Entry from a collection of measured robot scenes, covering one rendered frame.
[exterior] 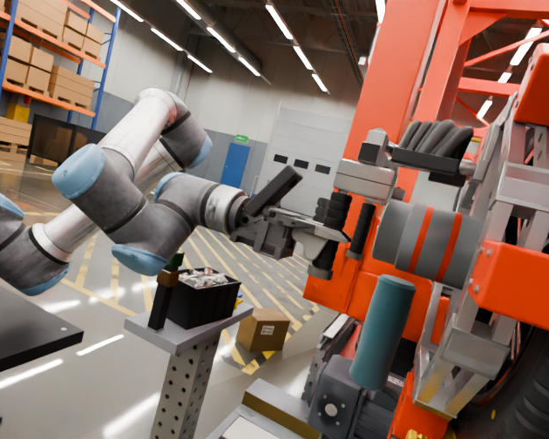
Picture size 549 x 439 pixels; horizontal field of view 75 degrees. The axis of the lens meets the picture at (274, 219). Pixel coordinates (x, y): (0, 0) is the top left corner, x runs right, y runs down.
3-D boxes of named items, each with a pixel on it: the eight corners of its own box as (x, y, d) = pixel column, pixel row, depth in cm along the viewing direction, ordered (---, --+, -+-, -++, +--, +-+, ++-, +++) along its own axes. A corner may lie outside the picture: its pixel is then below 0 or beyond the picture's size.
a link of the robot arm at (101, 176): (166, 71, 109) (85, 149, 51) (192, 106, 115) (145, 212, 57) (136, 92, 111) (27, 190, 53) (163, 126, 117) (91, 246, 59)
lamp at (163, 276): (166, 288, 87) (171, 273, 86) (154, 282, 88) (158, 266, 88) (177, 285, 90) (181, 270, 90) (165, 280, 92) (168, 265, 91)
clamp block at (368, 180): (387, 201, 55) (396, 168, 55) (331, 186, 59) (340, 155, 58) (389, 203, 60) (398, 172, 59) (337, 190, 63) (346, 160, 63)
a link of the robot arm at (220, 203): (235, 186, 73) (209, 182, 64) (256, 192, 72) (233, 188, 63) (224, 229, 74) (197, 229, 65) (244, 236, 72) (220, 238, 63)
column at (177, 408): (173, 456, 109) (207, 328, 105) (148, 440, 113) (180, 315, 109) (193, 438, 119) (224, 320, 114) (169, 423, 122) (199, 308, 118)
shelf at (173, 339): (174, 356, 86) (177, 344, 86) (122, 328, 92) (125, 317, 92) (252, 314, 126) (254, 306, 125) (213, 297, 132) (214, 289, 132)
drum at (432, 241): (487, 304, 61) (514, 225, 59) (364, 263, 69) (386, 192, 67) (476, 290, 74) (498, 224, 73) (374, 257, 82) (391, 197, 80)
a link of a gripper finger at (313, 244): (339, 268, 59) (291, 251, 63) (349, 234, 58) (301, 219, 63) (333, 270, 56) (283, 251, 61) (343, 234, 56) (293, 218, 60)
